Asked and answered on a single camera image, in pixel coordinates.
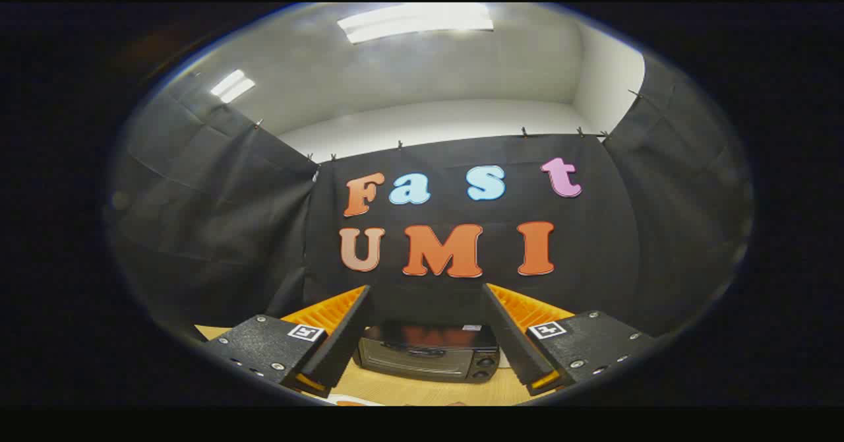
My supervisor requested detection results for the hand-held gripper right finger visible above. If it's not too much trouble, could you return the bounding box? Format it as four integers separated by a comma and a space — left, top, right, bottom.
481, 283, 657, 396

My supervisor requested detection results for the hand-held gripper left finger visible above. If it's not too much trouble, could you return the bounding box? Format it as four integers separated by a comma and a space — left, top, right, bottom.
198, 285, 375, 400

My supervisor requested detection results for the black toaster oven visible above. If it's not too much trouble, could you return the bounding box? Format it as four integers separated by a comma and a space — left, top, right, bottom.
353, 321, 502, 385

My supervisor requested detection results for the black backdrop cloth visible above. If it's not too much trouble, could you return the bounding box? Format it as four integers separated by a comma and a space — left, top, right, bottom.
105, 53, 756, 363

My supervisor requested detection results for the small ceiling light panel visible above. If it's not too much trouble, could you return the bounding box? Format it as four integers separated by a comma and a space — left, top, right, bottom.
210, 69, 256, 104

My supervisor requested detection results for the large ceiling light panel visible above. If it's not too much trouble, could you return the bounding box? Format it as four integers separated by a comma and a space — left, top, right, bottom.
338, 3, 495, 45

